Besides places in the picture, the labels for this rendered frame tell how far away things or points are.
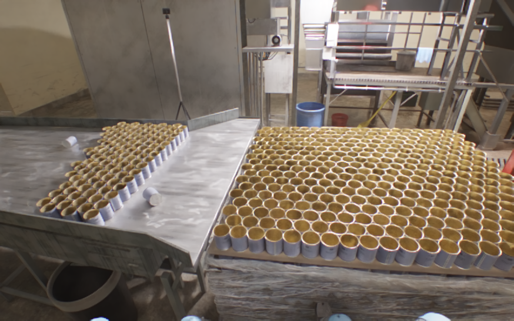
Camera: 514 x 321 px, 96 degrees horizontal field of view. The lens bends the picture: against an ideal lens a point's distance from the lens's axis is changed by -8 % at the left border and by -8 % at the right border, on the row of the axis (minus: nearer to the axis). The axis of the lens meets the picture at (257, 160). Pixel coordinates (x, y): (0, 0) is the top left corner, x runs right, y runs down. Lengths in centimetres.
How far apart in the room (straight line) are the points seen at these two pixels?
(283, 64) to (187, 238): 295
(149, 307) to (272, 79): 303
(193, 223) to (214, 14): 276
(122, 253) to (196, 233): 38
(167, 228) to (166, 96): 295
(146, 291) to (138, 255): 113
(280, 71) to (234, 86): 68
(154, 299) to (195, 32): 298
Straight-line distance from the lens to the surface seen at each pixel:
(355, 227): 109
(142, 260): 134
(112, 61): 432
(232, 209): 115
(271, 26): 319
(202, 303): 223
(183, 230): 120
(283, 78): 372
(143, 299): 239
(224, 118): 225
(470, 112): 510
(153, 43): 388
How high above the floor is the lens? 190
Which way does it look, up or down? 30 degrees down
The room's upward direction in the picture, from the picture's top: 2 degrees counter-clockwise
